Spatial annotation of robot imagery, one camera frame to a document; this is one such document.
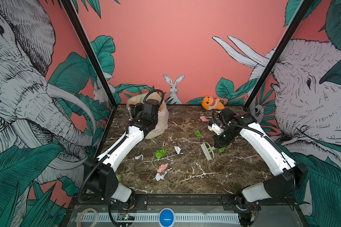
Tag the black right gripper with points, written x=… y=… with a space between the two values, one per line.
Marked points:
x=219 y=144

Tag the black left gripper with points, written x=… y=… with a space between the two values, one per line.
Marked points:
x=135 y=108

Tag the beige bin with plastic liner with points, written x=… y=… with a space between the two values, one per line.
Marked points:
x=163 y=115

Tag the green hand brush white bristles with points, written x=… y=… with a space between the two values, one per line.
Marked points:
x=208 y=151

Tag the pink paper scrap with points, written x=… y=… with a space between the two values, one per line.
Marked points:
x=204 y=119
x=162 y=167

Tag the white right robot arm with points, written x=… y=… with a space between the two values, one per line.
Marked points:
x=288 y=175

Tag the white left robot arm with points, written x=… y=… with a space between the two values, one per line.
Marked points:
x=100 y=173

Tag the green crumpled paper left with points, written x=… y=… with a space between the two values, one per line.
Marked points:
x=160 y=153

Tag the white paper scrap left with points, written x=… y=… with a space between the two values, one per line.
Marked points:
x=139 y=158

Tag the white paper scrap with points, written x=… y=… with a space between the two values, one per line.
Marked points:
x=177 y=149
x=139 y=158

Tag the white paper scrap centre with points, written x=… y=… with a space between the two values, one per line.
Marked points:
x=177 y=149

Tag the pink paper scrap front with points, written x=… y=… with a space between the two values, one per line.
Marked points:
x=162 y=167

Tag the white crumpled paper front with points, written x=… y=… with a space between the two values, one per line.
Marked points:
x=160 y=176

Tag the clear tape roll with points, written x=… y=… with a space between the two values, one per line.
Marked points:
x=88 y=215

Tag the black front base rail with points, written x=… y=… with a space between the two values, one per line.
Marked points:
x=226 y=201

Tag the white slotted cable duct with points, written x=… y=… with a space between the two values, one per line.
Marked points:
x=224 y=218

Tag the black left corner frame post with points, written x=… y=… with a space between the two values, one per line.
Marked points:
x=76 y=23

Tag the black corner frame post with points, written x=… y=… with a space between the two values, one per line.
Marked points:
x=76 y=23
x=292 y=27

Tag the black right corner frame post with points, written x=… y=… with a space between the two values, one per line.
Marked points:
x=292 y=27

